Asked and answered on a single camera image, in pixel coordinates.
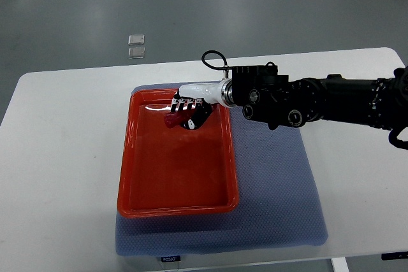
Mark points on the blue-grey textured mat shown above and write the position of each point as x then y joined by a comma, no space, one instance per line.
278,204

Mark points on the black mat label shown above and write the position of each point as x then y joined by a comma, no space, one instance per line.
172,258

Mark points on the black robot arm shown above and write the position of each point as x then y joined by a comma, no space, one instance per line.
265,96

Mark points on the red plastic tray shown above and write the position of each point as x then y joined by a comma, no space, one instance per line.
173,171

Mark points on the upper metal floor plate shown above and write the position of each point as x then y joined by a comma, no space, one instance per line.
136,39

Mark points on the white table leg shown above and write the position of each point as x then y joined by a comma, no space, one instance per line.
339,264

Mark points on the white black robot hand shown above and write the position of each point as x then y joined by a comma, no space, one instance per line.
201,97

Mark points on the red pepper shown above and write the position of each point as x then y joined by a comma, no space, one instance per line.
173,119

